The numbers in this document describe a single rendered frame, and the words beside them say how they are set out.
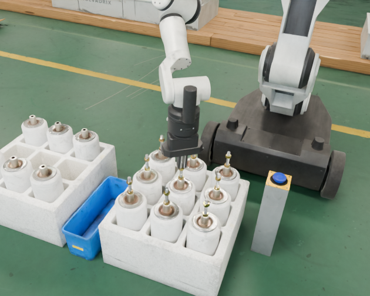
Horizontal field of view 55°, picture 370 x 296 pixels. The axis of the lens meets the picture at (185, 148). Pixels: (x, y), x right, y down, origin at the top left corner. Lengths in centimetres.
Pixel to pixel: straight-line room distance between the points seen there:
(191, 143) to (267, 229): 41
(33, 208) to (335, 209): 113
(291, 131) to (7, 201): 117
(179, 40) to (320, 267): 88
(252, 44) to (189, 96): 203
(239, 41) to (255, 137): 149
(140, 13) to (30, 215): 229
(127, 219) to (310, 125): 99
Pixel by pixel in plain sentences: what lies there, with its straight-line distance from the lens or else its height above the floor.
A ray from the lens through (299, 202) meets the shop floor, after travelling 156.
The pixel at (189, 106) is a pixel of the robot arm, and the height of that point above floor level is 58.
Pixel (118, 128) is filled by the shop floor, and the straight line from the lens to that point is 189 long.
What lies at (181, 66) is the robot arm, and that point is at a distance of 101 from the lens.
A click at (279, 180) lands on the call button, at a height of 33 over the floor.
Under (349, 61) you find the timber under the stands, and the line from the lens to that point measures 286.
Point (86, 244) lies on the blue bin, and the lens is 123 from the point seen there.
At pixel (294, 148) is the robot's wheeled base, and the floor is 19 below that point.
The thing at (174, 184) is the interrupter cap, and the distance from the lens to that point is 115.
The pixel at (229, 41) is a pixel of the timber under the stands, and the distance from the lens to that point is 293.
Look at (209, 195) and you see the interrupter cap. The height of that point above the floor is 25.
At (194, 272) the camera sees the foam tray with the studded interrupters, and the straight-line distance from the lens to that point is 111.
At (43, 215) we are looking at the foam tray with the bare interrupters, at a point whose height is 14.
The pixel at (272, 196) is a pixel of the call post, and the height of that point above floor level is 27.
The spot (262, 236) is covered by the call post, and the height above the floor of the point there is 9.
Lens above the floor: 102
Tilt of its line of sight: 36 degrees down
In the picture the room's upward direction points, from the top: 3 degrees clockwise
